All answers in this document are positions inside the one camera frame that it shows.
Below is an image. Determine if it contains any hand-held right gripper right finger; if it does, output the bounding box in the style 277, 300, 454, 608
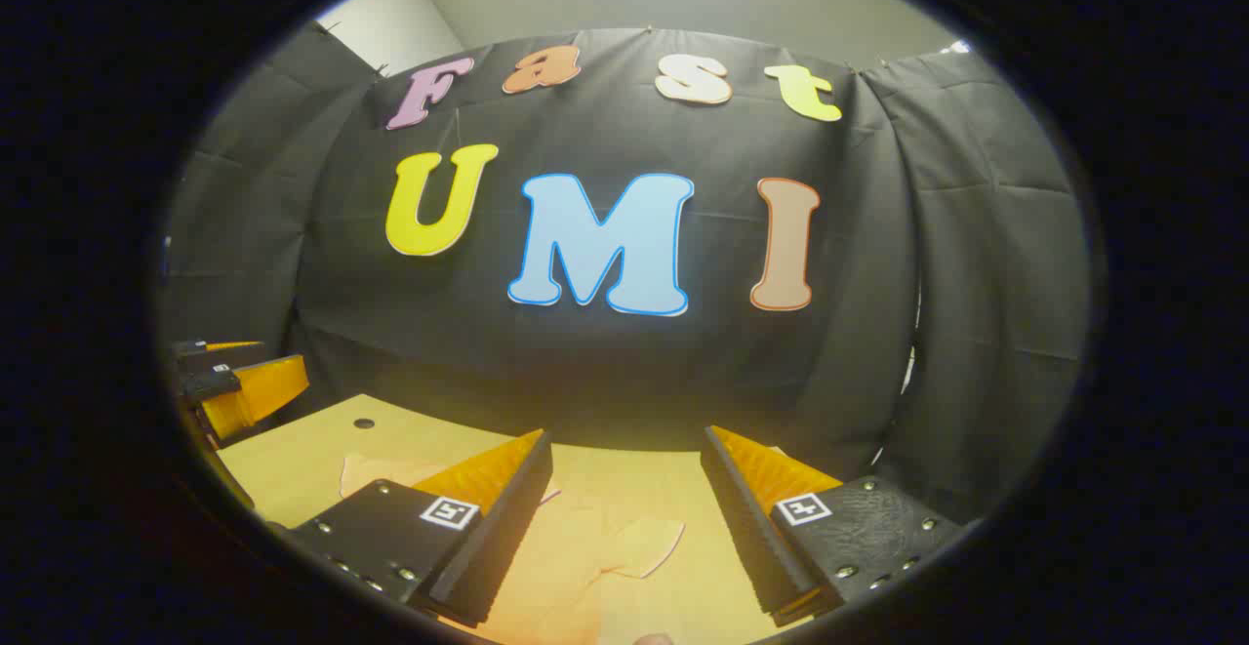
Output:
701, 424, 969, 627

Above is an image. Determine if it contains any orange T-shirt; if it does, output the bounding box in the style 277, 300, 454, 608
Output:
339, 450, 689, 645

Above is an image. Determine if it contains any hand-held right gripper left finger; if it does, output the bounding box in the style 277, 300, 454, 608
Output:
289, 428, 553, 628

